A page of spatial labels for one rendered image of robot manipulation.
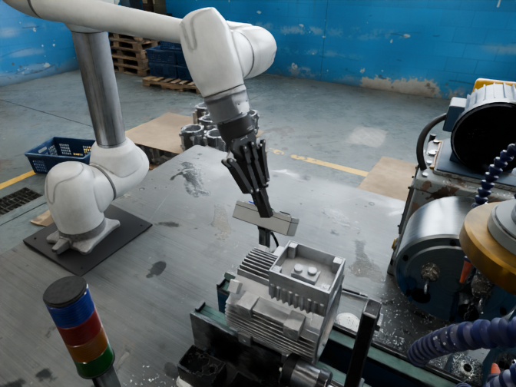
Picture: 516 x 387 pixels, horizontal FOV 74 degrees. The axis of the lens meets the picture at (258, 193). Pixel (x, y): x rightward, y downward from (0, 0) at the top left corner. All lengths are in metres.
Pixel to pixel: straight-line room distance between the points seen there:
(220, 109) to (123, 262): 0.72
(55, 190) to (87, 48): 0.44
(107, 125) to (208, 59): 0.66
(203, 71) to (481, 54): 5.50
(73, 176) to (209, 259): 0.51
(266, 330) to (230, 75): 0.50
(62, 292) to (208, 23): 0.52
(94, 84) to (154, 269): 0.62
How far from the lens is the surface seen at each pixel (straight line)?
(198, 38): 0.70
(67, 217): 1.29
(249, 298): 0.71
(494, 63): 6.05
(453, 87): 6.12
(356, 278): 1.17
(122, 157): 1.32
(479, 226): 0.54
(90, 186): 1.26
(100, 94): 1.25
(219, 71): 0.70
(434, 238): 0.83
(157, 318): 1.07
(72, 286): 0.61
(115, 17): 0.92
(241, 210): 0.95
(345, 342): 0.87
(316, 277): 0.69
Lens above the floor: 1.62
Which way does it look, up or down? 33 degrees down
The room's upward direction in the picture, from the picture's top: straight up
